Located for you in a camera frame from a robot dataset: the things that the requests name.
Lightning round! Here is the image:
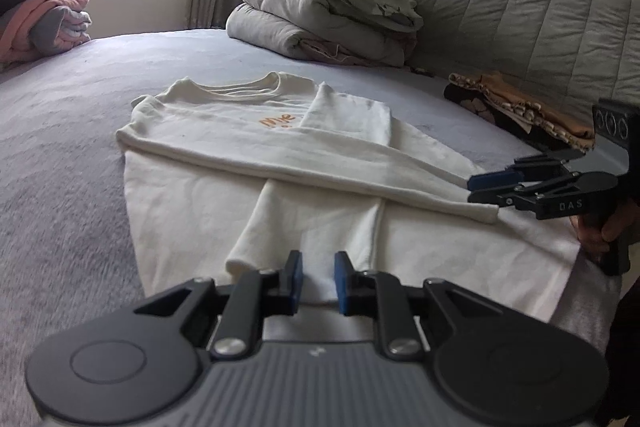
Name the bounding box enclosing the grey bed sheet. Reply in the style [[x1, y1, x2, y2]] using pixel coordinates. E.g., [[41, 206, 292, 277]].
[[0, 27, 621, 427]]

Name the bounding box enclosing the person's right hand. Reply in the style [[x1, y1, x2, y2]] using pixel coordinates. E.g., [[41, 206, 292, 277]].
[[572, 199, 640, 263]]

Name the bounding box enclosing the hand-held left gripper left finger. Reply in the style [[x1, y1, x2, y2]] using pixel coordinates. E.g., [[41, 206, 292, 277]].
[[132, 249, 305, 360]]

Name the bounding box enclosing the grey quilted headboard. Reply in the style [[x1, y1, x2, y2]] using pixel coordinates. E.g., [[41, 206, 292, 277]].
[[380, 0, 640, 148]]

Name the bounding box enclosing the grey folded quilt pink underside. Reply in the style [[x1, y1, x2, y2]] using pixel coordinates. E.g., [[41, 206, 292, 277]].
[[226, 3, 418, 68]]

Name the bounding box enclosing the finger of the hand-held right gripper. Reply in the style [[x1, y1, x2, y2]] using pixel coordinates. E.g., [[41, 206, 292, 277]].
[[467, 153, 571, 194], [468, 172, 621, 221]]

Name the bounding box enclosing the person's right forearm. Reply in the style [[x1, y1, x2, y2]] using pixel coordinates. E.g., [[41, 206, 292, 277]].
[[605, 277, 640, 427]]

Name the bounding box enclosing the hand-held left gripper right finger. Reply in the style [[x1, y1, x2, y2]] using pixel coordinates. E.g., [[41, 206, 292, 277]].
[[334, 251, 506, 360]]

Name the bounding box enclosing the white long-sleeve shirt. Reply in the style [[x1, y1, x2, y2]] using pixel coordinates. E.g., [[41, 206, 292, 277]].
[[116, 72, 583, 333]]

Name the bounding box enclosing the orange-brown folded garment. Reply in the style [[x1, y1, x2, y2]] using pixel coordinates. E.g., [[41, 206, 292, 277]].
[[475, 71, 596, 142]]

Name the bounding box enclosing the pink folded garment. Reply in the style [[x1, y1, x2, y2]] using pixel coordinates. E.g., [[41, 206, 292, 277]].
[[0, 0, 92, 62]]

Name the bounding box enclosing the grey folded garment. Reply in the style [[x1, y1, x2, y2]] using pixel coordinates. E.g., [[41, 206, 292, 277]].
[[27, 5, 93, 54]]

